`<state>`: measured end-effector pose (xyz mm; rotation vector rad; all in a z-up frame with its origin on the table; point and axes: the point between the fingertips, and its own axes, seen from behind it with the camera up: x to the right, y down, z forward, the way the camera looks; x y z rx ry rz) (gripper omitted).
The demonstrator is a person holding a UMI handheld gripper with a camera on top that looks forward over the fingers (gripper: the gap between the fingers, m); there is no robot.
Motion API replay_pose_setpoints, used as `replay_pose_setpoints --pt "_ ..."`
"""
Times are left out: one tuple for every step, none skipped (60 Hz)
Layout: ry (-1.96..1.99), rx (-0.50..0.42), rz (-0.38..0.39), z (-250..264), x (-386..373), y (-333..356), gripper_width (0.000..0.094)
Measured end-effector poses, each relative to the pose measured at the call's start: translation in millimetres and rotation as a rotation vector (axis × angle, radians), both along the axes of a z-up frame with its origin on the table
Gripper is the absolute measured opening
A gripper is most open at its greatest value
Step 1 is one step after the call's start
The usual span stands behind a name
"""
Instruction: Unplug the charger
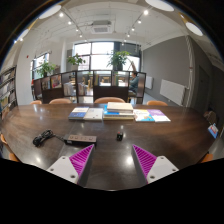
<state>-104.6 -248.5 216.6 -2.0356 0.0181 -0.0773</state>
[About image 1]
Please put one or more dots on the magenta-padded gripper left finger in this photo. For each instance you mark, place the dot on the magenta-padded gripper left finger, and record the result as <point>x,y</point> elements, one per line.
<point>63,168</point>

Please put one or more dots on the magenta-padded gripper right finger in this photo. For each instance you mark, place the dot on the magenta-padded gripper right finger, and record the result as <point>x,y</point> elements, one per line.
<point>161,168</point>

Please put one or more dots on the black charger with red button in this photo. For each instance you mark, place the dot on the black charger with red button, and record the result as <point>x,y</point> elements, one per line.
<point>119,136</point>

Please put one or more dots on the black power strip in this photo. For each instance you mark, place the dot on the black power strip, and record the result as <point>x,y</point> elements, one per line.
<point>80,139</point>

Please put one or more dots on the orange chair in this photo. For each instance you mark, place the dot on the orange chair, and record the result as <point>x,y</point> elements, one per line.
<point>14,157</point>
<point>3,139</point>
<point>109,99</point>
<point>207,157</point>
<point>60,100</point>
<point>35,102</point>
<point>156,103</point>

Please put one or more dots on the purple book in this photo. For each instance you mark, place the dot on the purple book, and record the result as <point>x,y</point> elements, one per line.
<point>159,115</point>

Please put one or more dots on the cyan illustrated book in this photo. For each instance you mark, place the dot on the cyan illustrated book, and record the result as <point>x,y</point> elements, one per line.
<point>143,115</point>

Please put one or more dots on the white thin book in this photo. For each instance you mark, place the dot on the white thin book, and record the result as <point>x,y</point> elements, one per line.
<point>94,114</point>

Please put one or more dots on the blue table sign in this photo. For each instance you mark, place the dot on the blue table sign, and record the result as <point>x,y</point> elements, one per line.
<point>213,130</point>

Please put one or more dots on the large tan book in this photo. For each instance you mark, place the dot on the large tan book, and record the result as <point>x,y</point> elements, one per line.
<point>116,118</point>

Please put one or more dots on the blue and white book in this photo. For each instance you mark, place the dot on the blue and white book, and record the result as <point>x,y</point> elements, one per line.
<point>111,113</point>

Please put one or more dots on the white thick book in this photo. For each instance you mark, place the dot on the white thick book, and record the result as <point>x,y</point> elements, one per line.
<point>120,106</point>

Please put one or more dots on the low dark shelf unit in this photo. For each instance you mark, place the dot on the low dark shelf unit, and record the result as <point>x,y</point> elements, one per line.
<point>110,91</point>

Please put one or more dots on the person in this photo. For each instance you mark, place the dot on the person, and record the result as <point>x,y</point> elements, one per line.
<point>134,82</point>

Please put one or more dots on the large green potted plant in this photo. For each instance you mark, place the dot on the large green potted plant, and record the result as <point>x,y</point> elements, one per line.
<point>118,59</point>

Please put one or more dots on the round ceiling lamps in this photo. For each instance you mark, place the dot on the round ceiling lamps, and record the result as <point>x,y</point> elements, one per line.
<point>193,29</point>

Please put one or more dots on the ceiling air conditioner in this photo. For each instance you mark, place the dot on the ceiling air conditioner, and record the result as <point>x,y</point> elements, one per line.
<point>101,26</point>

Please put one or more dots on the ceiling spotlights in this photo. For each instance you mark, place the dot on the ceiling spotlights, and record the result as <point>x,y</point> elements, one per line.
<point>145,12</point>

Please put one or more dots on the small white wall radiator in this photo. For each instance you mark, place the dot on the small white wall radiator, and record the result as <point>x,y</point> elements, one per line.
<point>149,82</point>

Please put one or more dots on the tall wall bookshelf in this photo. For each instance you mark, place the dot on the tall wall bookshelf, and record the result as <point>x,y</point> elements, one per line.
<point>7,90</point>

